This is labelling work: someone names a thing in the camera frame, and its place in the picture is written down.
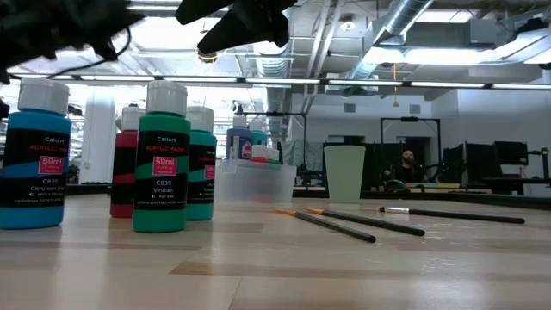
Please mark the black beam with light strips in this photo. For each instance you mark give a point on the black beam with light strips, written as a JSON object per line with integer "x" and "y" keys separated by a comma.
{"x": 280, "y": 81}

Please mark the black aluminium table frame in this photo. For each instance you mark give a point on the black aluminium table frame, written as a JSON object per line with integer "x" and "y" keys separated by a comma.
{"x": 495, "y": 199}

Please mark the black background frame stand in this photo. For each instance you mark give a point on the black background frame stand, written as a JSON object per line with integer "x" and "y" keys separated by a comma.
{"x": 409, "y": 119}

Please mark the black overhead camera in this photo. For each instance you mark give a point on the black overhead camera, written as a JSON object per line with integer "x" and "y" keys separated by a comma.
{"x": 207, "y": 58}

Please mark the smooth silver ventilation duct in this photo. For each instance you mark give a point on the smooth silver ventilation duct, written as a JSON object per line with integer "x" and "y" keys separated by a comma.
{"x": 400, "y": 17}

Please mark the small turquoise paint bottle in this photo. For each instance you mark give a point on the small turquoise paint bottle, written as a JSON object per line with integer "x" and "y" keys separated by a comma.
{"x": 202, "y": 172}

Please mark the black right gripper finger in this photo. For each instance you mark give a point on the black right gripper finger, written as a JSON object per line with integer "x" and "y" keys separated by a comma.
{"x": 245, "y": 32}
{"x": 198, "y": 10}

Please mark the clear plastic container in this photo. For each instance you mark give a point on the clear plastic container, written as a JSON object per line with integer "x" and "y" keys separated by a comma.
{"x": 258, "y": 185}

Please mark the black background monitor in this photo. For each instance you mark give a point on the black background monitor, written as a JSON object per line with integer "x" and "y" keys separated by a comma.
{"x": 510, "y": 153}

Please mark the orange tipped round paint brush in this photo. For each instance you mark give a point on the orange tipped round paint brush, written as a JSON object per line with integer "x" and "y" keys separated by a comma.
{"x": 366, "y": 221}

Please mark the large dark blue paint bottle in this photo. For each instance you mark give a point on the large dark blue paint bottle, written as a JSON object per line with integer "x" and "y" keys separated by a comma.
{"x": 239, "y": 142}

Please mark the small cerulean blue paint bottle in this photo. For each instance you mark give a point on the small cerulean blue paint bottle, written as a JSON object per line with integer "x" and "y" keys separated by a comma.
{"x": 34, "y": 172}

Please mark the small dark red paint bottle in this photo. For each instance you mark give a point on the small dark red paint bottle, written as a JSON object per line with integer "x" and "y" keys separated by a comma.
{"x": 122, "y": 163}

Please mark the pale green plastic cup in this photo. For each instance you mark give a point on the pale green plastic cup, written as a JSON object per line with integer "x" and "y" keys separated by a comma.
{"x": 344, "y": 176}

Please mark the corrugated silver duct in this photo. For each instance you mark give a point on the corrugated silver duct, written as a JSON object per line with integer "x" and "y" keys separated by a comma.
{"x": 271, "y": 69}

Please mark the small bright red paint bottle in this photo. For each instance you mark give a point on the small bright red paint bottle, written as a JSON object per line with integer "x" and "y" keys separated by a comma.
{"x": 260, "y": 151}

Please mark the white building column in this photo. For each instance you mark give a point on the white building column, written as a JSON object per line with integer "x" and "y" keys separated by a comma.
{"x": 98, "y": 138}

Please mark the small viridian green paint bottle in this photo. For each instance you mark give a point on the small viridian green paint bottle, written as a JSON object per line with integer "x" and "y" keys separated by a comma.
{"x": 161, "y": 172}

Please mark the grey ceiling air unit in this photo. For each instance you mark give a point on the grey ceiling air unit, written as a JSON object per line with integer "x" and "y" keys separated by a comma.
{"x": 452, "y": 34}

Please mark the orange fan paint brush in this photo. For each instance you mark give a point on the orange fan paint brush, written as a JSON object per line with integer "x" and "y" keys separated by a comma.
{"x": 327, "y": 225}

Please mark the person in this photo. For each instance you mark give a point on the person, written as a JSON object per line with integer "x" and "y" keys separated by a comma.
{"x": 406, "y": 170}

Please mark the silver ferrule black paint brush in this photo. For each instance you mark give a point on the silver ferrule black paint brush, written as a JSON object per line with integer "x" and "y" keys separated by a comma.
{"x": 452, "y": 214}

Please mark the small light green paint bottle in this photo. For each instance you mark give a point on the small light green paint bottle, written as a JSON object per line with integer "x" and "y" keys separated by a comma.
{"x": 274, "y": 154}

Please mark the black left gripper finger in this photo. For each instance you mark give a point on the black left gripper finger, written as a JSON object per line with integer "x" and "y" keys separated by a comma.
{"x": 107, "y": 48}
{"x": 116, "y": 21}

